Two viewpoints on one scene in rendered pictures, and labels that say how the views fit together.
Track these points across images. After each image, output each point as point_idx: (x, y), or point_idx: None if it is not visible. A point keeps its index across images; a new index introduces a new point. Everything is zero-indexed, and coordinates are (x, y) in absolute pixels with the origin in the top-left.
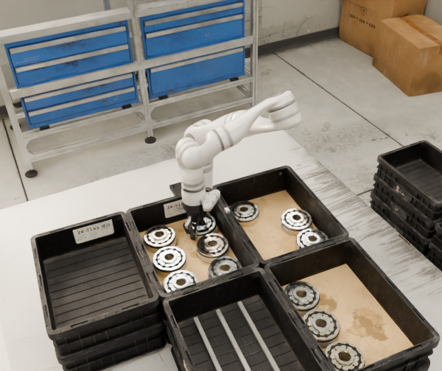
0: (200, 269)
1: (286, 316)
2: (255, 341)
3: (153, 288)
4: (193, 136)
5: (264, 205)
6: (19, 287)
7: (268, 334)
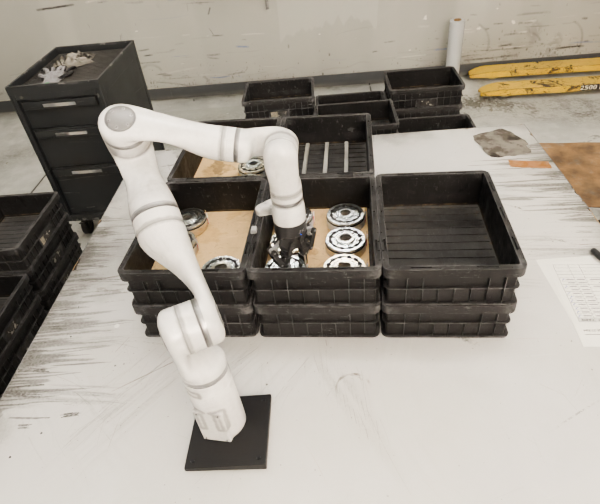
0: (316, 236)
1: None
2: None
3: (378, 181)
4: (214, 301)
5: None
6: (552, 352)
7: None
